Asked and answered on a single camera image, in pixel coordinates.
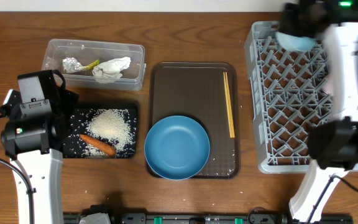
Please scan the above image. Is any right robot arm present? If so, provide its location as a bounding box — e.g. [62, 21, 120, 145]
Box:
[276, 0, 358, 223]

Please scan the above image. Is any clear plastic bin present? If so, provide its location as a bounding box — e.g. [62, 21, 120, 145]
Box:
[42, 39, 146, 91]

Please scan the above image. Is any dark blue plate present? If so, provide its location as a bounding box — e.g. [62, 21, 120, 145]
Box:
[144, 115, 211, 180]

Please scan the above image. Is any light blue bowl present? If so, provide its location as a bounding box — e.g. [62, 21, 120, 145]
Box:
[275, 32, 316, 52]

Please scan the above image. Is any white pink cup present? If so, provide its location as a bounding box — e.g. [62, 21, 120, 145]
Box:
[322, 81, 334, 95]

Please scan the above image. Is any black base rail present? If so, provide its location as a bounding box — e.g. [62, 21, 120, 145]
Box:
[63, 205, 354, 224]

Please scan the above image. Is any white rice pile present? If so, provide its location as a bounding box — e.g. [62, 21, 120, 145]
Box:
[63, 108, 137, 158]

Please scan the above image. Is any white tissue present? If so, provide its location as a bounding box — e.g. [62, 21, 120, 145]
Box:
[92, 57, 131, 83]

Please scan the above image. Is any orange carrot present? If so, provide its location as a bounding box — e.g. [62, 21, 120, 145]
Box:
[80, 134, 116, 156]

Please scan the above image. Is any grey dishwasher rack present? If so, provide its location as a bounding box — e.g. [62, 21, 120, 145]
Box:
[244, 21, 333, 174]

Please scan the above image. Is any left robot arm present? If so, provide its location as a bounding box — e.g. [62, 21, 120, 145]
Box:
[0, 70, 78, 223]

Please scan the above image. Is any green foil snack wrapper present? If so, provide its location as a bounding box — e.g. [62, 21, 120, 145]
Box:
[62, 57, 100, 73]

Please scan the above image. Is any brown serving tray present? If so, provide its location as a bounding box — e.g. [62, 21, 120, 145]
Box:
[149, 62, 241, 179]

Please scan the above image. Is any black waste tray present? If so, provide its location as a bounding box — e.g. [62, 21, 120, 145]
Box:
[62, 101, 139, 159]

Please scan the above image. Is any wooden chopstick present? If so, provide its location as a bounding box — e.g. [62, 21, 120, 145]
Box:
[222, 72, 234, 138]
[224, 72, 236, 138]

